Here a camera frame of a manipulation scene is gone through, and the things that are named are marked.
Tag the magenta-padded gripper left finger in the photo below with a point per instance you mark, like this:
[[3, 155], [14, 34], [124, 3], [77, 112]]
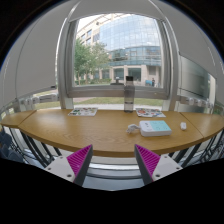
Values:
[[61, 166]]

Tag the green tree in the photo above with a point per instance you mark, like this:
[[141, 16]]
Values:
[[90, 60]]

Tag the white roller blind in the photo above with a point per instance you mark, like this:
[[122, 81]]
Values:
[[196, 50], [116, 8], [36, 60]]

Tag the small white charger block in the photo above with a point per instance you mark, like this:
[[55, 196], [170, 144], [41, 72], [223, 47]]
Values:
[[183, 126]]

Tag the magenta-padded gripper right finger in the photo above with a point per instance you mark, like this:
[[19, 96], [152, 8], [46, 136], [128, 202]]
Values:
[[164, 166]]

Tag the large colourful sticker sheet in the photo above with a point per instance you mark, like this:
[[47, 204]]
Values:
[[150, 112]]

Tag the person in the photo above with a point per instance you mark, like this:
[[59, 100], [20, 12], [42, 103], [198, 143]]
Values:
[[153, 82]]

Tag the glass office building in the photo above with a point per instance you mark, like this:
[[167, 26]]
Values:
[[133, 46]]

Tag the mint green white power strip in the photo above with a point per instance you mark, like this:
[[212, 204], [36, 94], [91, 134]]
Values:
[[155, 128]]

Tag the clear bottle with black cap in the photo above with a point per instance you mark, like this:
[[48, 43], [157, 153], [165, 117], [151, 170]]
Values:
[[129, 96]]

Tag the small colourful sticker sheet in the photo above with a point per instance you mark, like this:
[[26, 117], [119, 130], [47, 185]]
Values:
[[83, 111]]

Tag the dark chairs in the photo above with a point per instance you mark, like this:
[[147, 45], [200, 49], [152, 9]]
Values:
[[8, 146]]

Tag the grey wall socket rail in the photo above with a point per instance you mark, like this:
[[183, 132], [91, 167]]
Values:
[[196, 101], [38, 100]]

